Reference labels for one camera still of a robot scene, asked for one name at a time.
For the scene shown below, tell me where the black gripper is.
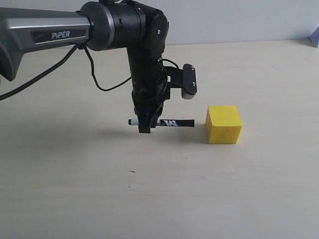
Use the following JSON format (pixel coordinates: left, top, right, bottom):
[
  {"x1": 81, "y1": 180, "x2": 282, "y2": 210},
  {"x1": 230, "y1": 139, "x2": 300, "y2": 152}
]
[{"x1": 132, "y1": 82, "x2": 170, "y2": 134}]

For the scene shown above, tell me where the black and white marker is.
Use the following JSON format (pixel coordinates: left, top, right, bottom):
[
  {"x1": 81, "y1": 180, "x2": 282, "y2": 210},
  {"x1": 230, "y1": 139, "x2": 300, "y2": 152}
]
[{"x1": 128, "y1": 119, "x2": 195, "y2": 128}]

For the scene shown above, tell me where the yellow foam cube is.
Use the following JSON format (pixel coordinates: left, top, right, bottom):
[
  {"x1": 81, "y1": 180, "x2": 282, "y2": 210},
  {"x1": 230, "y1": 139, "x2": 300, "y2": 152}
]
[{"x1": 205, "y1": 105, "x2": 243, "y2": 144}]

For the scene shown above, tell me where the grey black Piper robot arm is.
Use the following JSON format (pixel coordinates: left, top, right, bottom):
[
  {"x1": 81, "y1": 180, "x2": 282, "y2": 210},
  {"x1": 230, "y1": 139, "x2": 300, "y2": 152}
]
[{"x1": 0, "y1": 0, "x2": 169, "y2": 133}]

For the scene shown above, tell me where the blue white object at edge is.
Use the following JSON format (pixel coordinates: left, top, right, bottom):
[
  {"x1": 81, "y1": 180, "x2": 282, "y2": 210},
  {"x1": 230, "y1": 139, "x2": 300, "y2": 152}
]
[{"x1": 310, "y1": 27, "x2": 319, "y2": 48}]

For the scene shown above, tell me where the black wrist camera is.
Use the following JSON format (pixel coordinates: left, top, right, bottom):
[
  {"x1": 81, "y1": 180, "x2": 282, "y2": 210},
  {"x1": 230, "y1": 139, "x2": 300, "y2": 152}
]
[{"x1": 164, "y1": 64, "x2": 197, "y2": 100}]

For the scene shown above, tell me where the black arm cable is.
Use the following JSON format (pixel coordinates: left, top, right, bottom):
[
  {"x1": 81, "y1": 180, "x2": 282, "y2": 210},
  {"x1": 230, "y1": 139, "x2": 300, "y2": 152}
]
[{"x1": 0, "y1": 43, "x2": 180, "y2": 102}]

